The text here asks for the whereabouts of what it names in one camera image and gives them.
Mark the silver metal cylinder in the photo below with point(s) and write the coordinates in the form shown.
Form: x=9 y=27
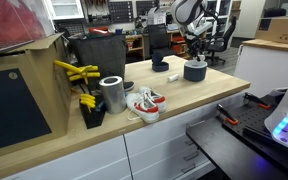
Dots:
x=113 y=98

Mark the large cardboard box black panel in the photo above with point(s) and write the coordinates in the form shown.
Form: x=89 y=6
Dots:
x=34 y=60

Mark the brown cardboard box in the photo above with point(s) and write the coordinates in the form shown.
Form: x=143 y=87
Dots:
x=280 y=30

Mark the black chair back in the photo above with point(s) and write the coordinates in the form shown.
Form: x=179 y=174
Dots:
x=274 y=12

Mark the black tool holder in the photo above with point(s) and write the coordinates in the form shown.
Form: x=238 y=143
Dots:
x=94 y=118

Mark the dark blue bowl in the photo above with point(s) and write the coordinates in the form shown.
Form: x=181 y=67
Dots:
x=195 y=73

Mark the black mesh chair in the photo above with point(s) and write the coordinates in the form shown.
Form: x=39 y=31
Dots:
x=159 y=38

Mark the white machine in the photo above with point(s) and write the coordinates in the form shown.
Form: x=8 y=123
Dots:
x=157 y=16

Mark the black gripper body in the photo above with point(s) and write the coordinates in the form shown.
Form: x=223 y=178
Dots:
x=195 y=41

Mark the black perforated mounting board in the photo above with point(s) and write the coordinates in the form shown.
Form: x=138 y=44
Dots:
x=250 y=116

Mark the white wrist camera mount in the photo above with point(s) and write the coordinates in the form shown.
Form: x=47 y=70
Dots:
x=200 y=29

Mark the black parts organizer panel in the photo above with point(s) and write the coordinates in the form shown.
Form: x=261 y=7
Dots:
x=145 y=6
x=120 y=11

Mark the blue cup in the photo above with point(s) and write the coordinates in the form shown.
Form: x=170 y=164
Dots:
x=118 y=31

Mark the black cart top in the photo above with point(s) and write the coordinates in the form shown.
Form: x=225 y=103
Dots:
x=224 y=153

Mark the wooden shelf unit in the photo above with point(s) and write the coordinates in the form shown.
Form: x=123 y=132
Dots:
x=135 y=41

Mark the black office chair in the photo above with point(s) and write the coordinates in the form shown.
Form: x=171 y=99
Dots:
x=225 y=33

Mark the white drawer cabinet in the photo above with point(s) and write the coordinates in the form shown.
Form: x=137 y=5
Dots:
x=94 y=160

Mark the red tool case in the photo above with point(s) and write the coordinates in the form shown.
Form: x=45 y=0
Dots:
x=99 y=31

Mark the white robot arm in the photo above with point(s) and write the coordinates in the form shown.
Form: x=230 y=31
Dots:
x=187 y=11

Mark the white sneaker red swoosh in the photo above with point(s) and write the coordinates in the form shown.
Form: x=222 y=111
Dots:
x=144 y=110
x=155 y=95

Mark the dark grey shoe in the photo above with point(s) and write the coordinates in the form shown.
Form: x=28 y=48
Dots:
x=129 y=86

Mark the white cabinet wooden top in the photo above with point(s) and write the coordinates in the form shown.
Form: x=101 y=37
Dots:
x=264 y=66

